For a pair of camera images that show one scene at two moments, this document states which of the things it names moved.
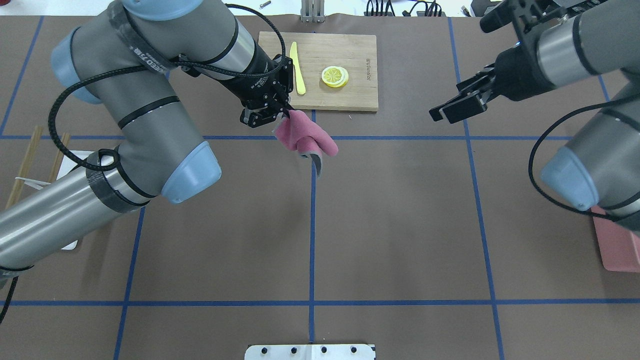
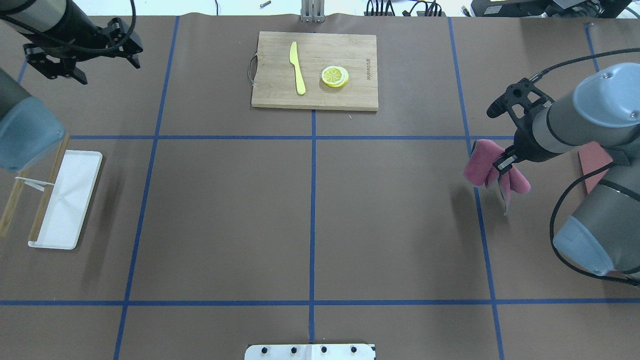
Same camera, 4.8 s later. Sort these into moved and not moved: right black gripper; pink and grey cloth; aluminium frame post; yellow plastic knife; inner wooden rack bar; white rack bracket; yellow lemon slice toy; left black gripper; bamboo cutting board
Moved: pink and grey cloth; right black gripper; left black gripper
Not moved: yellow plastic knife; white rack bracket; aluminium frame post; bamboo cutting board; yellow lemon slice toy; inner wooden rack bar
